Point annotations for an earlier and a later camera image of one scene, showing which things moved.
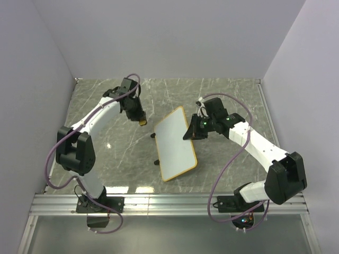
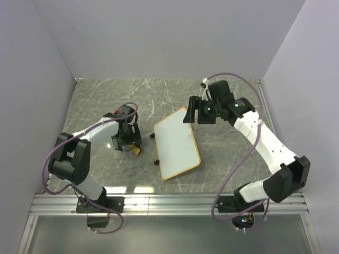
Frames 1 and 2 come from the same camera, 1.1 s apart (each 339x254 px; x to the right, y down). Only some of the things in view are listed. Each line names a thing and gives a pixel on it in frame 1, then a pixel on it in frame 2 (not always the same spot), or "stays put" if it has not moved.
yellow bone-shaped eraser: x=142 y=123 -> x=136 y=150
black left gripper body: x=135 y=111 -> x=126 y=138
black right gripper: x=193 y=132 -> x=196 y=102
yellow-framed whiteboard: x=177 y=155 stays put
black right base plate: x=235 y=203 stays put
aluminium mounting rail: x=159 y=205 stays put
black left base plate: x=84 y=205 stays put
